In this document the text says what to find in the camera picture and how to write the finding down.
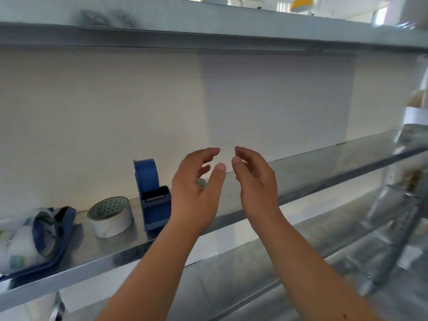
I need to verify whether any person's left hand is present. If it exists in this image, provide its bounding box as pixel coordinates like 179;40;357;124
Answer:
168;148;227;235

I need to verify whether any person's right hand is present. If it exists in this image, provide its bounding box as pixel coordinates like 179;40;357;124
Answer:
231;146;285;228

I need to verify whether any person's right forearm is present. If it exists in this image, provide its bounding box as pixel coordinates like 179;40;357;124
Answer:
247;214;380;321

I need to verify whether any person's left forearm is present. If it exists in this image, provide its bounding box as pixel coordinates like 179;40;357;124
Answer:
95;221;210;321

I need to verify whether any grey metal shelf board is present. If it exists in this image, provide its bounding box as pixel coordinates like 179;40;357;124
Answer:
65;189;428;321
0;0;428;53
0;128;428;312

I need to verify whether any white tape roll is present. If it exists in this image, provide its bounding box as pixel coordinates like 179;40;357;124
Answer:
87;196;134;239

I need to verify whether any grey metal shelf upright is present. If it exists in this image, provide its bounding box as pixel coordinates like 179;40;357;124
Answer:
358;164;428;298

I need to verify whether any white and tan box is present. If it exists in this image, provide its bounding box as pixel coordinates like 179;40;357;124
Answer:
401;89;428;126

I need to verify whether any plastic-wrapped blue tape dispenser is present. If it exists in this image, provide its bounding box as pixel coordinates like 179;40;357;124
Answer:
0;206;77;282

